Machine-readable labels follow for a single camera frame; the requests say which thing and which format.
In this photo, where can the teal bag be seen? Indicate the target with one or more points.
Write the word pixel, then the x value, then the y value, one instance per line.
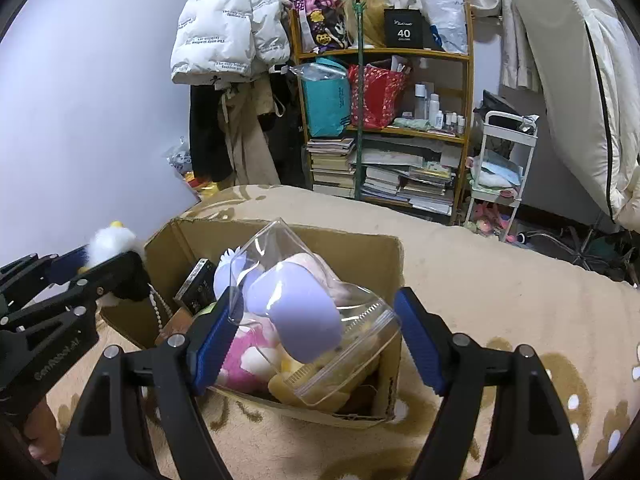
pixel 326 91

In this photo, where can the right pile of books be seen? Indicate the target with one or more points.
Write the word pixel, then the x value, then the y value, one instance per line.
pixel 409 173

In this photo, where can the lavender round plush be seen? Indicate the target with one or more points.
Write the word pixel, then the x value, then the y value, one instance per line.
pixel 232 270

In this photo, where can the open cardboard box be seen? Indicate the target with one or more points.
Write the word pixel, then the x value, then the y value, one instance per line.
pixel 370 261

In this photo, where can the white rolling cart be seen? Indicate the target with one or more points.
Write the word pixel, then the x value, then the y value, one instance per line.
pixel 497 183

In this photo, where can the person's left hand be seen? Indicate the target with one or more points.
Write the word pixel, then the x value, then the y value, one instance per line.
pixel 44 442

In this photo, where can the beige trench coat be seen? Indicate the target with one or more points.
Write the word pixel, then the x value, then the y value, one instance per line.
pixel 241 105

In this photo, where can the black Face tissue pack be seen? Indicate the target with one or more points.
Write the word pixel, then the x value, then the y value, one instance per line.
pixel 196 292

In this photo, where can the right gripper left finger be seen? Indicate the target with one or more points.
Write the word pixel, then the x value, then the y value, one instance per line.
pixel 109 438

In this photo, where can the white puffer jacket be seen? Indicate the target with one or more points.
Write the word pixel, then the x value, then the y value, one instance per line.
pixel 228 41

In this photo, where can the black box marked 40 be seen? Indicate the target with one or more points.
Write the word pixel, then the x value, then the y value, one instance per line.
pixel 403 28

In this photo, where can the cream upright mattress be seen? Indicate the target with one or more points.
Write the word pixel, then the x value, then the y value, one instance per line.
pixel 588 64

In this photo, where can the green pole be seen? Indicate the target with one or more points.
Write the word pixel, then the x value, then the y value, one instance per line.
pixel 358 7

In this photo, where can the pink bear plush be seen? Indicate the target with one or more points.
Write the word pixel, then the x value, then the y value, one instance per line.
pixel 253 358

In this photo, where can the white black penguin plush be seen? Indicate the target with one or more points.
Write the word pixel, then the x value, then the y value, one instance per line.
pixel 118 243

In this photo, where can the pink pig marshmallow plush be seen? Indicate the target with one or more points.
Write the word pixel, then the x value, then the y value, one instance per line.
pixel 341 293

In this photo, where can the wooden bookshelf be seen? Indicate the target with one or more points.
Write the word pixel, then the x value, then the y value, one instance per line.
pixel 458 100

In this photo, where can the red patterned bag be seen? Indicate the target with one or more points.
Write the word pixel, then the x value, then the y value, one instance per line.
pixel 382 92

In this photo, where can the left stack of books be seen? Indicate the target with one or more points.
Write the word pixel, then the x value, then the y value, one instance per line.
pixel 332 171

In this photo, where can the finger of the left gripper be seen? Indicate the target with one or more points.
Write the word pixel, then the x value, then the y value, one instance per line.
pixel 95 282
pixel 23 279

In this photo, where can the yellow bear plush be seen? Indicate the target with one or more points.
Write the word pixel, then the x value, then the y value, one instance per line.
pixel 311 386

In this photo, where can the plastic bag with toys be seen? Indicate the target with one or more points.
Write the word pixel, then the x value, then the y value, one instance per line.
pixel 179 158

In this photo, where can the clear bag with purple pad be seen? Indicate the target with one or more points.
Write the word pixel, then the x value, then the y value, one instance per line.
pixel 312 329

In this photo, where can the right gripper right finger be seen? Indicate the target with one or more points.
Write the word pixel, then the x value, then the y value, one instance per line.
pixel 529 437

